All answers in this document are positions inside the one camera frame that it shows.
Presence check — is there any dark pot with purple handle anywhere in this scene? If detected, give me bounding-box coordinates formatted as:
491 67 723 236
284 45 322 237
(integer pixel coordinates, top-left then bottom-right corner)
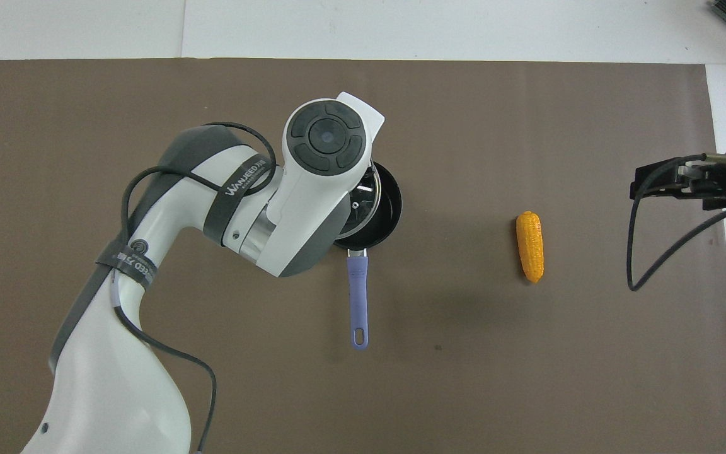
334 161 403 351

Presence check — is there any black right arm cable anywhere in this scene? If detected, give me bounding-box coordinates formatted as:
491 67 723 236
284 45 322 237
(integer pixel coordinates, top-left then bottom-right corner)
626 153 726 306

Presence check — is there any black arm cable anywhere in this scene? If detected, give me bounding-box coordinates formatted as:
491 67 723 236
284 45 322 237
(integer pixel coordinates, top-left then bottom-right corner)
120 121 279 454
626 153 726 306

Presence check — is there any brown table mat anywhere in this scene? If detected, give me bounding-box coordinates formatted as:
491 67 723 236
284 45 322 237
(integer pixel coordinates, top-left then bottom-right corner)
0 58 726 454

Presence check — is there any yellow corn cob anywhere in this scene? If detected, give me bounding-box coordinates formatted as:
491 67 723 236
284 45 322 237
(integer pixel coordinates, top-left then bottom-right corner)
515 211 546 284

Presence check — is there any glass lid with blue knob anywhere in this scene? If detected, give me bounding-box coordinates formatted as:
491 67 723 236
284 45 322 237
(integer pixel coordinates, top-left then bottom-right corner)
338 161 382 240

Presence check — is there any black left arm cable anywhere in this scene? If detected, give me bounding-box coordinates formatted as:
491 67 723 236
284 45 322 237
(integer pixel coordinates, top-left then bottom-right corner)
120 121 279 454

